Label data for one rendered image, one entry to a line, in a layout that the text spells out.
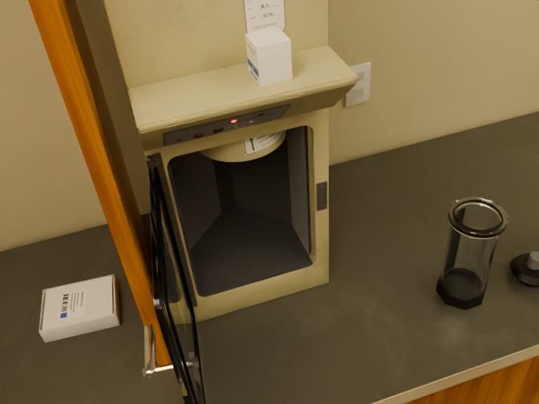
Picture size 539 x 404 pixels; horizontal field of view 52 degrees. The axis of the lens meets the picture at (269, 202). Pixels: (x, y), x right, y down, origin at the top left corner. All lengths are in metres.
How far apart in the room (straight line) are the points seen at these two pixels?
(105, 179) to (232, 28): 0.29
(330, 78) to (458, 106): 0.97
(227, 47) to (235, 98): 0.10
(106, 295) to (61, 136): 0.39
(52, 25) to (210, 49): 0.24
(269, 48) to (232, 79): 0.08
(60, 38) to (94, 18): 0.55
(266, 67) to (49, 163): 0.77
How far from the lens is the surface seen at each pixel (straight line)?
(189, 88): 0.83
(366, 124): 1.61
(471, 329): 1.23
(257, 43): 0.79
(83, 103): 0.77
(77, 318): 1.27
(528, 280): 1.31
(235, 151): 0.99
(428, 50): 1.59
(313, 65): 0.86
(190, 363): 0.85
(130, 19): 0.82
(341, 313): 1.22
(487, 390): 1.37
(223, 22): 0.85
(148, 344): 0.88
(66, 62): 0.74
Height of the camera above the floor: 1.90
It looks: 41 degrees down
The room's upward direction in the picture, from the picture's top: 5 degrees counter-clockwise
